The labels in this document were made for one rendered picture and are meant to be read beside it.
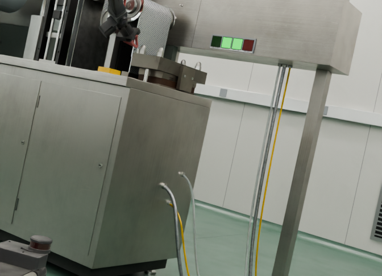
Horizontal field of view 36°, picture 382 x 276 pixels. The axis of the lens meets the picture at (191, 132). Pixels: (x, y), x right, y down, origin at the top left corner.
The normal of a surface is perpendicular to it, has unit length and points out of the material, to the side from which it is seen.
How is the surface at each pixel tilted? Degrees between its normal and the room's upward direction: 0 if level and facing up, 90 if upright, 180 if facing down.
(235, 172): 90
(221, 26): 90
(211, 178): 90
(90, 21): 90
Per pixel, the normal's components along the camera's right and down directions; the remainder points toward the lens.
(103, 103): -0.55, -0.10
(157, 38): 0.81, 0.18
